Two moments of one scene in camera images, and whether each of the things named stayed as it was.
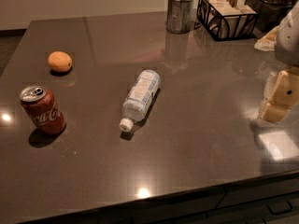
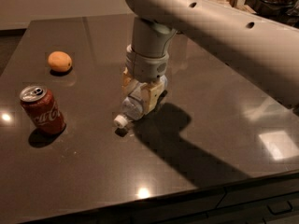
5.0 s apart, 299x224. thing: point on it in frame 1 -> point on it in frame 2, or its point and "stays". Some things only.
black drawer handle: x=280 y=206 stays
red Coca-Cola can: x=43 y=110 stays
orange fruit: x=60 y=62 stays
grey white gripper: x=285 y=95 -> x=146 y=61
